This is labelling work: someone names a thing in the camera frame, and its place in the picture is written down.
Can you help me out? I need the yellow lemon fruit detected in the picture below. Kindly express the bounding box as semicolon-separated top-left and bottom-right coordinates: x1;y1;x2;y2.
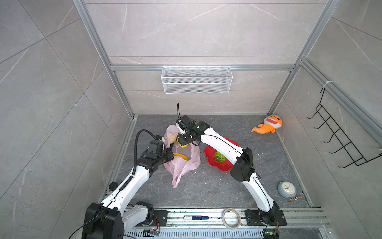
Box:
177;140;189;148

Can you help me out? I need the beige round fruit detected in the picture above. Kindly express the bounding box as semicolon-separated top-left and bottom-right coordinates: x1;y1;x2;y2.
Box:
169;134;177;143

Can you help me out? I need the pink plastic bag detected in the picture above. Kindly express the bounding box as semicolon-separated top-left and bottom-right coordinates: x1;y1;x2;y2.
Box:
163;125;201;188

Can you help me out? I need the green bumpy fruit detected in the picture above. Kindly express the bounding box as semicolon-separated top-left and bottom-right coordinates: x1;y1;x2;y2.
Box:
214;151;226;163

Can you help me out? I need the red flower-shaped bowl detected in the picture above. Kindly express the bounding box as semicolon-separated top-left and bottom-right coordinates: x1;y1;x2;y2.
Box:
202;135;243;172

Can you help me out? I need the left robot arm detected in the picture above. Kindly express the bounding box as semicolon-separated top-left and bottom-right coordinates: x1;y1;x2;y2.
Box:
81;140;174;239

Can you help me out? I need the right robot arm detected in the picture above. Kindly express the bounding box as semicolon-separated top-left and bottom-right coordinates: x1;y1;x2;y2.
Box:
176;115;280;224

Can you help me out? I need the yellow banana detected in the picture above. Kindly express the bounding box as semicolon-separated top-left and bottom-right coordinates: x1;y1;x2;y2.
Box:
174;153;189;161

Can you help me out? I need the blue white marker pen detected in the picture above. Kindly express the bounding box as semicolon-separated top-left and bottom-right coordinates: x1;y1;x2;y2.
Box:
183;215;210;221

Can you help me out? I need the orange shark plush toy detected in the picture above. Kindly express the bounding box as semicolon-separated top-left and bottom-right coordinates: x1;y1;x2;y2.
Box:
251;115;283;134

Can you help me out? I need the white tape roll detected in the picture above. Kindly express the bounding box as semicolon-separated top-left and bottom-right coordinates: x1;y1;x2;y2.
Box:
221;208;242;230

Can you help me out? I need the small grey alarm clock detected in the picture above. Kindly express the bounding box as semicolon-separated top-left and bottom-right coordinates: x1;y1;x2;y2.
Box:
278;181;297;198

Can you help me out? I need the black corrugated cable conduit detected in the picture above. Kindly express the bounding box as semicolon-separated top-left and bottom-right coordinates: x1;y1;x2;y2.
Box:
132;129;159;175

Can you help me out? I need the white wire mesh basket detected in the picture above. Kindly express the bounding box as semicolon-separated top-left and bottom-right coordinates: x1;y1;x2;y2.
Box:
161;66;233;94

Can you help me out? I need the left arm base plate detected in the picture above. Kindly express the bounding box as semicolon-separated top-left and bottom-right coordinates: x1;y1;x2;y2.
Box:
141;210;169;227

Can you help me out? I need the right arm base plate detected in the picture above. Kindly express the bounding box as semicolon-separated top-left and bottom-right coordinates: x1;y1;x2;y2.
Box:
244;209;287;226

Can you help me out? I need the black wire hook rack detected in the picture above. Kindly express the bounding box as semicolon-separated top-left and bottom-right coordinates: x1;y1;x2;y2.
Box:
307;88;382;169

